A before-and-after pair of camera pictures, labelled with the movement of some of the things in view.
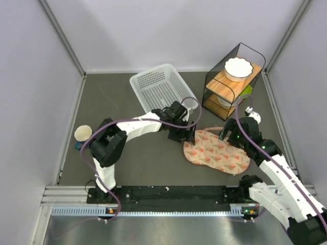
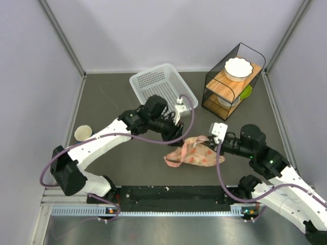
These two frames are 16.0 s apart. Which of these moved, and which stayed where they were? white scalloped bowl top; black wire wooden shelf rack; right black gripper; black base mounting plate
Moved: right black gripper
Stayed: black wire wooden shelf rack; white scalloped bowl top; black base mounting plate
